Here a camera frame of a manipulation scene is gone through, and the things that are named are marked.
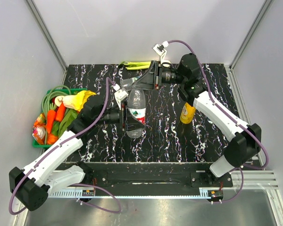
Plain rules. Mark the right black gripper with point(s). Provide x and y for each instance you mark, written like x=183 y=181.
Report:
x=151 y=79

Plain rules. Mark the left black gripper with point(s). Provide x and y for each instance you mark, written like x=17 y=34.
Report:
x=127 y=123

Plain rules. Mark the red cap water bottle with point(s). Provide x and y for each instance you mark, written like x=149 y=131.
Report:
x=137 y=109

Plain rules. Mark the yellow juice bottle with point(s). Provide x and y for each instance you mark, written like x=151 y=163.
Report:
x=187 y=114

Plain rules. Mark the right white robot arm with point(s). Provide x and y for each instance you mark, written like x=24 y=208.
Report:
x=243 y=139

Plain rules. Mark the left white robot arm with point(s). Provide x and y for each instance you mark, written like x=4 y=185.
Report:
x=33 y=184

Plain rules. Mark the clear bottle lying down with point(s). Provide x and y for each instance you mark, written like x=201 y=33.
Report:
x=127 y=84

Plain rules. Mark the green leek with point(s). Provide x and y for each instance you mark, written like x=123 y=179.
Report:
x=131 y=66

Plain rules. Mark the yellow toy cabbage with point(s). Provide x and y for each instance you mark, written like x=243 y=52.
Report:
x=77 y=101

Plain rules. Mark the orange toy carrot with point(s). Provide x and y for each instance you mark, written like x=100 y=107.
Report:
x=60 y=113
x=50 y=120

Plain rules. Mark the green toy leafy vegetable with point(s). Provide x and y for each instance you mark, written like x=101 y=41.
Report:
x=60 y=127

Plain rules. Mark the colourful snack packet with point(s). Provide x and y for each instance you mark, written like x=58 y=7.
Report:
x=39 y=129

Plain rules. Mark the green plastic basket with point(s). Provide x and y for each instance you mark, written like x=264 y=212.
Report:
x=48 y=104

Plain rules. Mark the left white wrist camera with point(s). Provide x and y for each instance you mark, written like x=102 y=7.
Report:
x=120 y=94

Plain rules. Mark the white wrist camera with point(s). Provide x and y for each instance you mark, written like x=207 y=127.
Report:
x=160 y=50
x=120 y=94

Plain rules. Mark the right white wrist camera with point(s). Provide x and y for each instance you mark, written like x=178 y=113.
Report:
x=160 y=50

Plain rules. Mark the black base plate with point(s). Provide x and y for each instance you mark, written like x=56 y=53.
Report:
x=153 y=179

